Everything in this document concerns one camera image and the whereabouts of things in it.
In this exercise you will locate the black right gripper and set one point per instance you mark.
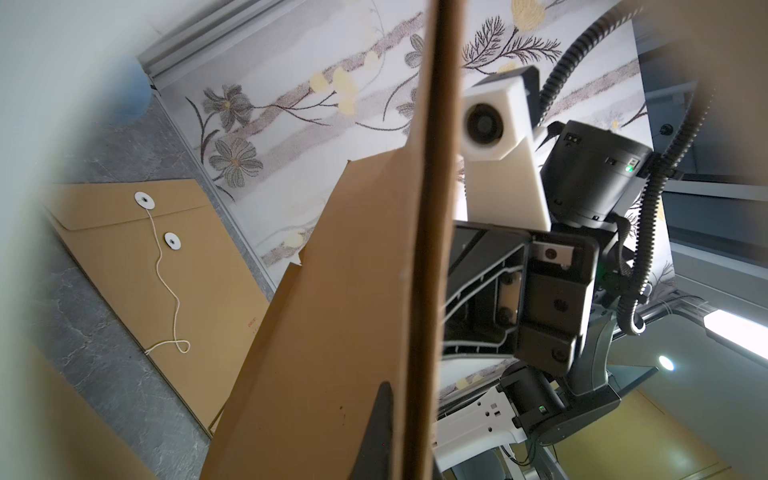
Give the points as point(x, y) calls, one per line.
point(520, 294)

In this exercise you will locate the blue lidded storage box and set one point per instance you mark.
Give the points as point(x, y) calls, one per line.
point(124, 93)

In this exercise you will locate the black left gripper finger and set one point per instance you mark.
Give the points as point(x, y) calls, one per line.
point(373, 461)

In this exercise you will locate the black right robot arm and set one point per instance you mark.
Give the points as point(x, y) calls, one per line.
point(586, 173)

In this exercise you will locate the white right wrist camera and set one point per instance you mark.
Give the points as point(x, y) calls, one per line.
point(502, 182)

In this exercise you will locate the kraft file bag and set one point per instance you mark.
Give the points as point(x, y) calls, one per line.
point(365, 305)
point(159, 255)

